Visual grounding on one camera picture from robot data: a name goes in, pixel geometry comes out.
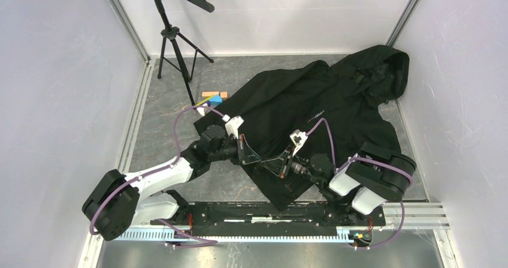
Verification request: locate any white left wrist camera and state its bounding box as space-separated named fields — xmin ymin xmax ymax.
xmin=222 ymin=115 xmax=244 ymax=139

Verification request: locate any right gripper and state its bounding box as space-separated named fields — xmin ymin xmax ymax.
xmin=260 ymin=144 xmax=322 ymax=185

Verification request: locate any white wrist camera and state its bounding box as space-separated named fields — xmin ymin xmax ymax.
xmin=289 ymin=130 xmax=308 ymax=156
xmin=222 ymin=115 xmax=244 ymax=139

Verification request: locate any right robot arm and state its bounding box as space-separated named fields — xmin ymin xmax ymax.
xmin=260 ymin=143 xmax=417 ymax=225

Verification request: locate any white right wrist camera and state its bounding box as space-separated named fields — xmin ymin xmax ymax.
xmin=289 ymin=130 xmax=308 ymax=156

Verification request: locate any black hooded jacket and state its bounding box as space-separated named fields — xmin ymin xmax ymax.
xmin=193 ymin=44 xmax=412 ymax=211

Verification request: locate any blue wooden block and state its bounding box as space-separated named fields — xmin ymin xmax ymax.
xmin=208 ymin=95 xmax=223 ymax=106

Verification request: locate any black music stand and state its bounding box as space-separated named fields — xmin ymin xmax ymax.
xmin=154 ymin=0 xmax=214 ymax=105

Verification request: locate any orange wooden block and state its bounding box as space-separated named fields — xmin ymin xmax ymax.
xmin=201 ymin=91 xmax=220 ymax=98

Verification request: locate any white purple toy piece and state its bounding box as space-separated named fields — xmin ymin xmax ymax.
xmin=195 ymin=102 xmax=210 ymax=117

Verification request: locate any yellow green stick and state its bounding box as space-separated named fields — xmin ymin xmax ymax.
xmin=195 ymin=97 xmax=212 ymax=107

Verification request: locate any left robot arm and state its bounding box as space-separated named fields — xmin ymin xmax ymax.
xmin=81 ymin=125 xmax=261 ymax=241

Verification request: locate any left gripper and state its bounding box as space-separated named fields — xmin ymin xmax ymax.
xmin=209 ymin=134 xmax=261 ymax=165

